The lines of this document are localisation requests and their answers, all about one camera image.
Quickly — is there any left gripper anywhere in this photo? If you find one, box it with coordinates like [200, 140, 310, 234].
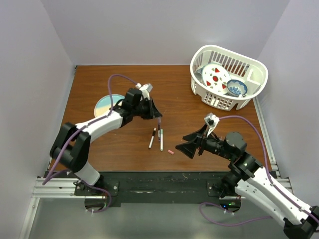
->
[132, 97, 161, 120]

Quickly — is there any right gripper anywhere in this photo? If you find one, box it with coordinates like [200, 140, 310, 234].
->
[175, 122, 234, 160]

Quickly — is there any purple pen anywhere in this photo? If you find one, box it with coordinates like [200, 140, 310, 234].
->
[158, 117, 161, 141]

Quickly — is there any small black-tipped white marker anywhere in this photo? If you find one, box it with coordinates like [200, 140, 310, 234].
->
[148, 135, 155, 149]

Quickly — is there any white marker with green end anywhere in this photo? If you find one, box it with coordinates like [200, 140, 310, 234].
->
[160, 129, 163, 151]

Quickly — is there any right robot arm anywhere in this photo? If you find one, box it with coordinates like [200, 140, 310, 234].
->
[176, 125, 319, 239]

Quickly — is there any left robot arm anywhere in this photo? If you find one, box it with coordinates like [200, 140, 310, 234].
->
[49, 84, 162, 195]

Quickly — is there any round pastel plate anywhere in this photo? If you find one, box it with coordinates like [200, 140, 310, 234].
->
[94, 94, 124, 117]

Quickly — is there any white plastic dish basket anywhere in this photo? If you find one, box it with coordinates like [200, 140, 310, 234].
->
[189, 45, 269, 111]

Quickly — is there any strawberry pattern plate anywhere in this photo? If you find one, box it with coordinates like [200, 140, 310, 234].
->
[201, 63, 231, 94]

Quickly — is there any blue and white bowl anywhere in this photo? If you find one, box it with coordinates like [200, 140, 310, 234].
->
[226, 79, 248, 97]

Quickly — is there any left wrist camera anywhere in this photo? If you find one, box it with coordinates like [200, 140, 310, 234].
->
[136, 83, 153, 100]

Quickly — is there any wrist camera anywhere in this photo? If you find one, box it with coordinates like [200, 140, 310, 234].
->
[204, 113, 220, 136]
[136, 83, 153, 100]

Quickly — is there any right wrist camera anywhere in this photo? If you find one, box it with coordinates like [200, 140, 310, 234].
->
[204, 113, 220, 136]

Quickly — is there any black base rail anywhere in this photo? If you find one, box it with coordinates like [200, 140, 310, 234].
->
[74, 172, 242, 211]

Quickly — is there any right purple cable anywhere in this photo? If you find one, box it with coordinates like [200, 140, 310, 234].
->
[198, 115, 319, 227]

